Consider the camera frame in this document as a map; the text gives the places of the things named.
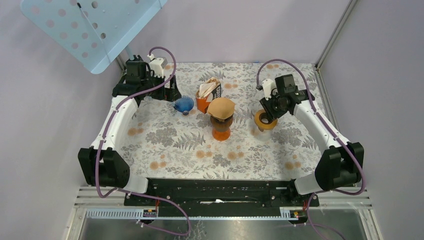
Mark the orange coffee filter box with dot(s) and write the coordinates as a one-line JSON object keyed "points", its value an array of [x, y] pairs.
{"points": [[207, 92]]}

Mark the orange glass carafe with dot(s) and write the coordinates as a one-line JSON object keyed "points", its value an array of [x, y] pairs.
{"points": [[221, 134]]}

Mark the clear glass carafe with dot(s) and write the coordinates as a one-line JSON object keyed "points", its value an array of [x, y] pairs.
{"points": [[261, 134]]}

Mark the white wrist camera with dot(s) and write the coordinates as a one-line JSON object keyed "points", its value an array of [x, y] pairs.
{"points": [[157, 66], [269, 88]]}

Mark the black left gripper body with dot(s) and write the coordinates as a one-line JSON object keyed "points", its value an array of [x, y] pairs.
{"points": [[163, 93]]}

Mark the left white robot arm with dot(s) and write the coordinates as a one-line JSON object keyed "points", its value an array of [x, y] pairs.
{"points": [[101, 163]]}

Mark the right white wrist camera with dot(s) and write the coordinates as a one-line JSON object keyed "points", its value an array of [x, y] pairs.
{"points": [[269, 88]]}

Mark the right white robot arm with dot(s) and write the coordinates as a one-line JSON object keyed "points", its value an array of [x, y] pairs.
{"points": [[341, 160]]}

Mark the light blue music stand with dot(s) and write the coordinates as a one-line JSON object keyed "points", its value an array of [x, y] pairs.
{"points": [[94, 32]]}

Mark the blue dripper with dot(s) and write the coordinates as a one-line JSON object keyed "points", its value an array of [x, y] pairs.
{"points": [[184, 105]]}

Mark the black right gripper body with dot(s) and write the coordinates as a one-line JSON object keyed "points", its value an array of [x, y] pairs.
{"points": [[273, 106]]}

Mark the floral tablecloth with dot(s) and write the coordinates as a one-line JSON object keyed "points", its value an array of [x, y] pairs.
{"points": [[161, 142]]}

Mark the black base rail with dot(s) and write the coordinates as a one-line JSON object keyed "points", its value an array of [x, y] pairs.
{"points": [[220, 198]]}

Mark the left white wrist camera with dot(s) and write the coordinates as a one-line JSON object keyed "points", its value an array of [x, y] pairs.
{"points": [[157, 66]]}

